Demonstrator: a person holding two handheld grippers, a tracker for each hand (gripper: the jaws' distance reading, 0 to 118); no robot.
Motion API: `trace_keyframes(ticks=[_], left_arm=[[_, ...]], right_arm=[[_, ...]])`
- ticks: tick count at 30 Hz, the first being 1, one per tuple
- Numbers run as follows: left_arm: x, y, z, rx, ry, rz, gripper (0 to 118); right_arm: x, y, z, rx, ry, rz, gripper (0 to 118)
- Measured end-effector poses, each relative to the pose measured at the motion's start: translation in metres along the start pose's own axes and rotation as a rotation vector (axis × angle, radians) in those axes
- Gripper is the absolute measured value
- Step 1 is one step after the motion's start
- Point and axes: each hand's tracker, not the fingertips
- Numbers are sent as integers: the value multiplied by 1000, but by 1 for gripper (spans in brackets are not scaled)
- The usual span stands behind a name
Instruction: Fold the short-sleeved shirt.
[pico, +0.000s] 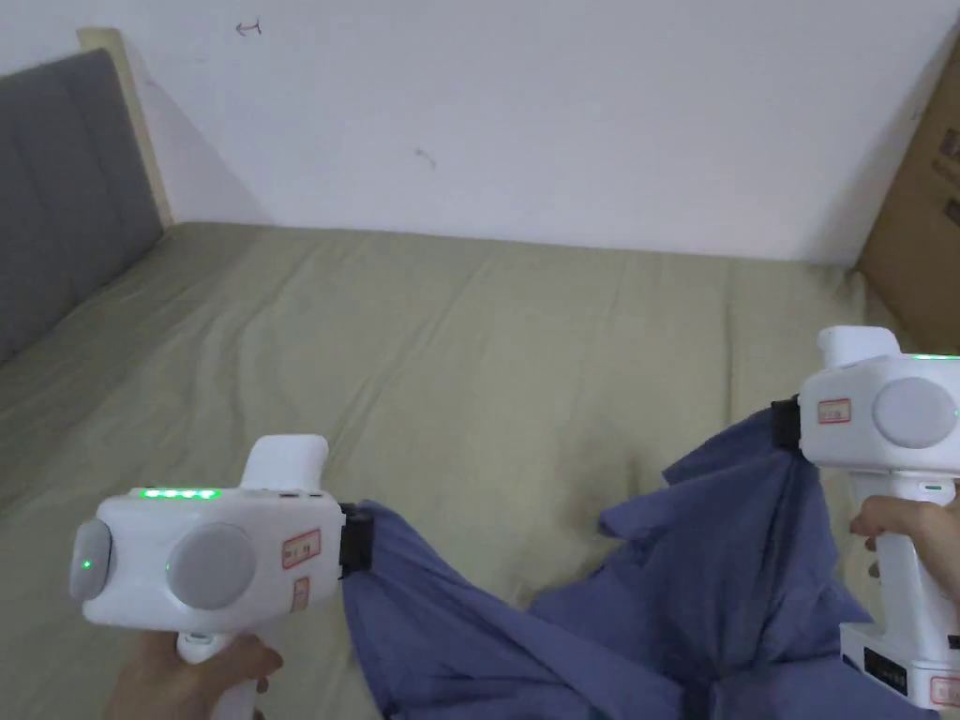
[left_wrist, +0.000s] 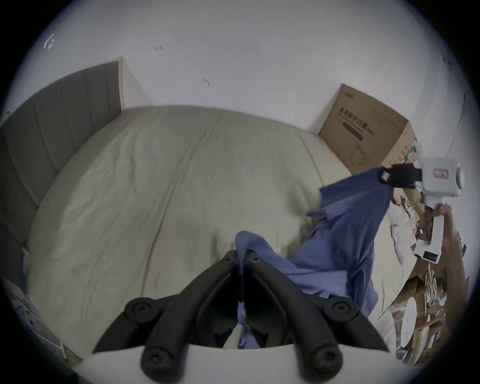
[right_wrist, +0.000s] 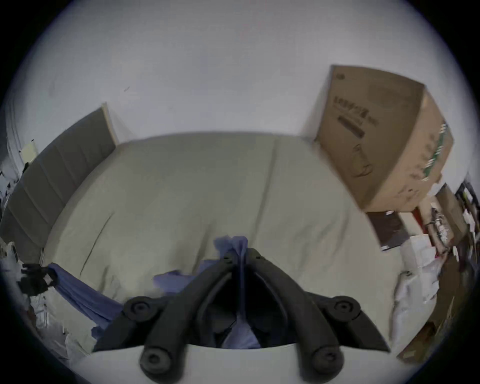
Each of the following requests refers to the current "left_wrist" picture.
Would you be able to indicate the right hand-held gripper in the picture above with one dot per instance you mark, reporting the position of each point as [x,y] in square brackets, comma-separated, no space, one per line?
[440,176]

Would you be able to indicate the blue shirt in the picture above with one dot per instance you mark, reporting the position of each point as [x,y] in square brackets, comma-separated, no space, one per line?
[337,232]

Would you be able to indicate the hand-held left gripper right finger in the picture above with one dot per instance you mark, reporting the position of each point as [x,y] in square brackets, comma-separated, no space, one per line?
[300,318]

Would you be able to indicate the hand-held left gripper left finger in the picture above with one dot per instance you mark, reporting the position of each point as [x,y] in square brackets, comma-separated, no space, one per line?
[176,318]

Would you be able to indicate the person's right hand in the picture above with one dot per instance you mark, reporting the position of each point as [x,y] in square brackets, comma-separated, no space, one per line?
[439,210]

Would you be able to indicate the brown cardboard carton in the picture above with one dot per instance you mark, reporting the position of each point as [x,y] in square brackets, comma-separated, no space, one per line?
[369,131]

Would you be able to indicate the open carton of white items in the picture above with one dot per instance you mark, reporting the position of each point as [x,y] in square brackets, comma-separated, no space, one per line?
[416,311]

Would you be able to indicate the grey padded headboard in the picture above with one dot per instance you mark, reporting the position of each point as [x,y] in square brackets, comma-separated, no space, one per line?
[48,138]

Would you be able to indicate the person's right forearm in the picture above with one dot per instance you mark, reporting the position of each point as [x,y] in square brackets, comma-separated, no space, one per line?
[455,258]

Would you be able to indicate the bed with beige sheet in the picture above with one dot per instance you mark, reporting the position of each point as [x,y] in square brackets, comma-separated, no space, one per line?
[157,195]

